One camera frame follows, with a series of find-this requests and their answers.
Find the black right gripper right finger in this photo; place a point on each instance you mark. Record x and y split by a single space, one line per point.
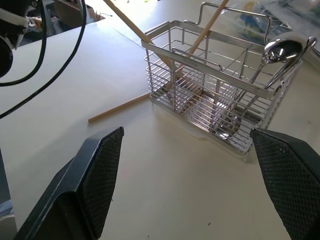
290 180

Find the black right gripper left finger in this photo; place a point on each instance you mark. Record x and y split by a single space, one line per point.
75 190

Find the shiny metal spoon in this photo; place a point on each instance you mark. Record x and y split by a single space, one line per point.
283 51

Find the wooden chopstick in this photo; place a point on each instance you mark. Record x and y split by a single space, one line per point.
130 25
117 108
208 27

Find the clear plastic bag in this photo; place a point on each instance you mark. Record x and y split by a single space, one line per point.
287 15

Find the brown cardboard box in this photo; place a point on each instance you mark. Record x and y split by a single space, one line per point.
72 10

